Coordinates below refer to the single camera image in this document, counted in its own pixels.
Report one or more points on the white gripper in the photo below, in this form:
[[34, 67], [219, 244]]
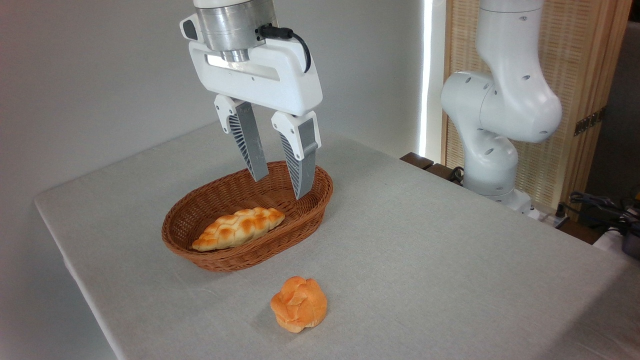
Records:
[[280, 75]]

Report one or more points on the long braided bread loaf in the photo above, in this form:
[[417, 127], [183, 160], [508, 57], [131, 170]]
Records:
[[237, 227]]

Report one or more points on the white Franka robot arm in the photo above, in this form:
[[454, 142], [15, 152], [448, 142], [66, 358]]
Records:
[[500, 100]]

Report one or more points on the round knotted bread roll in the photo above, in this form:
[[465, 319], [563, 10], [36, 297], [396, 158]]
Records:
[[299, 304]]

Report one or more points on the brown wicker oval basket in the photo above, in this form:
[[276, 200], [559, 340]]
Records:
[[200, 210]]

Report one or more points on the dark brown wooden platform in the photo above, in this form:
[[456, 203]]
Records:
[[425, 164]]

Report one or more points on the light grey tablecloth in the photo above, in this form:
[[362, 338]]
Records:
[[425, 260]]

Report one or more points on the white power strip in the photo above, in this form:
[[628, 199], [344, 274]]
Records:
[[552, 218]]

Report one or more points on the dark metal screen hinge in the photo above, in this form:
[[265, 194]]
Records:
[[590, 121]]

